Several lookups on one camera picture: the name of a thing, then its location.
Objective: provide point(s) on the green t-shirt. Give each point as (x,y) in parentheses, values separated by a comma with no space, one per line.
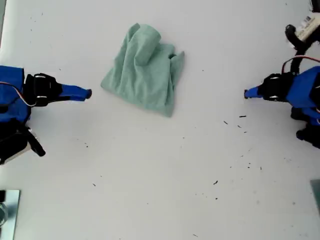
(140,82)

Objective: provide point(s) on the black camera stalk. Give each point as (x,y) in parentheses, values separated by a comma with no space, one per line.
(37,147)
(298,47)

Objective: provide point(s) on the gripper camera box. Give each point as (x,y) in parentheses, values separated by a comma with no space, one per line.
(308,26)
(15,150)

